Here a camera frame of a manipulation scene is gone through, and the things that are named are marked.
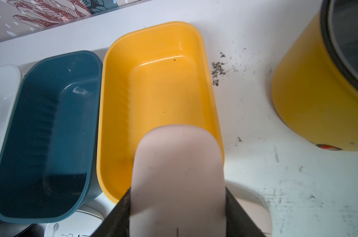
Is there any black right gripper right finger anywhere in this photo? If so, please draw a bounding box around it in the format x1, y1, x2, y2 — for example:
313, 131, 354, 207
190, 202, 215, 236
225, 188, 265, 237

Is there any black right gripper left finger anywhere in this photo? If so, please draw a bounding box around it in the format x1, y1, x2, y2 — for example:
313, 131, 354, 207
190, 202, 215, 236
91, 188, 131, 237

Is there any pink mouse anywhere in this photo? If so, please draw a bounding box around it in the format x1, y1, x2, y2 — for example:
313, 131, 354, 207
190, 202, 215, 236
129, 124, 226, 237
225, 181, 273, 237

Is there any teal storage box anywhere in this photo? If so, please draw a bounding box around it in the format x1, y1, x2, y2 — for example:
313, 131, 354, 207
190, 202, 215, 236
0, 50, 103, 224

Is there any yellow storage box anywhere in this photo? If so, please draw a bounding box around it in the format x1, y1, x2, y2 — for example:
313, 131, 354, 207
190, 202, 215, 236
96, 21, 223, 203

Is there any white mouse top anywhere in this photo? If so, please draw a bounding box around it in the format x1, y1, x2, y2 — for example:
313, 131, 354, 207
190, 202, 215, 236
44, 205, 104, 237

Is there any black mouse near boxes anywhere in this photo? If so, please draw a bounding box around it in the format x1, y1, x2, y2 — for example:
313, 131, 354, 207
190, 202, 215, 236
0, 220, 44, 237

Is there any yellow electric cooking pot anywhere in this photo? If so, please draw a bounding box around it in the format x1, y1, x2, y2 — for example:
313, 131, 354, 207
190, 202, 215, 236
271, 7, 358, 152

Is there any glass pot lid yellow knob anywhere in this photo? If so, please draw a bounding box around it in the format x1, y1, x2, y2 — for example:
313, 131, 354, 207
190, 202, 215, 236
320, 1, 358, 91

